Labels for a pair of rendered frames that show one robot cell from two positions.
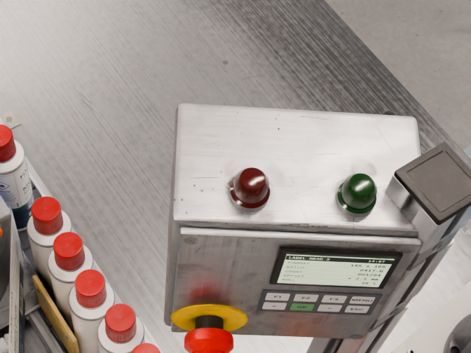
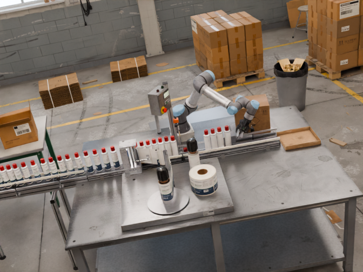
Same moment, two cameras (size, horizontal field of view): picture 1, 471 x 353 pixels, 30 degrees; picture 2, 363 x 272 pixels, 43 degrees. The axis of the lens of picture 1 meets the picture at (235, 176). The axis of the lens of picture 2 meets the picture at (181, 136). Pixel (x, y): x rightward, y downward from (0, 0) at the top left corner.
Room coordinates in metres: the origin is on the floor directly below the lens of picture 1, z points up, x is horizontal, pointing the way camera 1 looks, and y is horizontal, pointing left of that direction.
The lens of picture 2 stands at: (-2.07, 2.36, 2.91)
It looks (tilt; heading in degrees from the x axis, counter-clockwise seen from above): 29 degrees down; 313
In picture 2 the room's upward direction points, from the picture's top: 9 degrees counter-clockwise
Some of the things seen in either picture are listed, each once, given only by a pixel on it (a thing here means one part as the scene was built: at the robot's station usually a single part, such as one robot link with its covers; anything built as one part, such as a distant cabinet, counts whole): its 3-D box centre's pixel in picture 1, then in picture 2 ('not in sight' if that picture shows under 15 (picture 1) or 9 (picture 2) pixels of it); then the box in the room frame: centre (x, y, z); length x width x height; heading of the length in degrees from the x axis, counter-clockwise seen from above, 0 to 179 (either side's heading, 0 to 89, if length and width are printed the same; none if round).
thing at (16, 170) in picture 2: not in sight; (18, 174); (1.17, 0.90, 0.98); 0.05 x 0.05 x 0.20
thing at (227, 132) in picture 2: not in sight; (227, 136); (-0.11, -0.33, 0.98); 0.05 x 0.05 x 0.20
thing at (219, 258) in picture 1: (281, 233); (160, 100); (0.31, -0.04, 1.38); 0.17 x 0.10 x 0.19; 99
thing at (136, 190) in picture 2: not in sight; (173, 190); (-0.04, 0.35, 0.86); 0.80 x 0.67 x 0.05; 44
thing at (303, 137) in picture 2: not in sight; (297, 137); (-0.54, -0.75, 0.85); 0.30 x 0.26 x 0.04; 44
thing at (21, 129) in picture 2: not in sight; (15, 123); (2.09, 0.31, 0.97); 0.51 x 0.39 x 0.37; 146
